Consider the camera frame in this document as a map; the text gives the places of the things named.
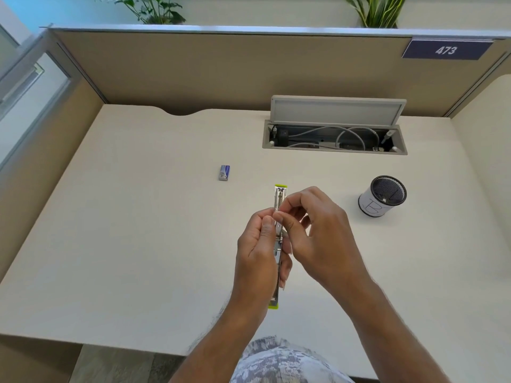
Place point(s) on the green and silver stapler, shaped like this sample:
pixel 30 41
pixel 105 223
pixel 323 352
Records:
pixel 279 193

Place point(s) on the person's left forearm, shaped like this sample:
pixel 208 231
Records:
pixel 223 347

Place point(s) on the person's left hand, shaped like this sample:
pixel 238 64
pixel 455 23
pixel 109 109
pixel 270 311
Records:
pixel 255 259

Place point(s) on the black power adapter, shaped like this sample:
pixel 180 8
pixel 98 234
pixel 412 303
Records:
pixel 284 138

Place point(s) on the beige partition with glass window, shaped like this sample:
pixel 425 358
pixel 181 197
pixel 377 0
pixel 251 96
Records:
pixel 48 163

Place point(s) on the broad leaf green plant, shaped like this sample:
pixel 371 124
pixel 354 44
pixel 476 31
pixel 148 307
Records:
pixel 155 11

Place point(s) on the white black mesh pen holder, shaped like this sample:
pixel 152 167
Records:
pixel 375 205

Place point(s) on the spiky green plant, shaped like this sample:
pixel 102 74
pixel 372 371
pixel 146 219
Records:
pixel 377 11

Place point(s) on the grey white patterned shirt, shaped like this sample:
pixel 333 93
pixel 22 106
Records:
pixel 287 362

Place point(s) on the person's right forearm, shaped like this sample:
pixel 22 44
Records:
pixel 391 339

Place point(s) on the dark blue number sign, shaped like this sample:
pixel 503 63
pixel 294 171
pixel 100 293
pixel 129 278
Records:
pixel 447 49

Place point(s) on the blue staples box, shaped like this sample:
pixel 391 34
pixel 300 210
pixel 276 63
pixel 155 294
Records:
pixel 224 173

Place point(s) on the beige partition with metal rail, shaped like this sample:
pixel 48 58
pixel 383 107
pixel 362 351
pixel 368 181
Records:
pixel 199 75

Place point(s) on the person's right hand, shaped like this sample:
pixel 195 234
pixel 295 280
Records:
pixel 323 239

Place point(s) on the cream cubicle partition panel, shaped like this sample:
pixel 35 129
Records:
pixel 491 155

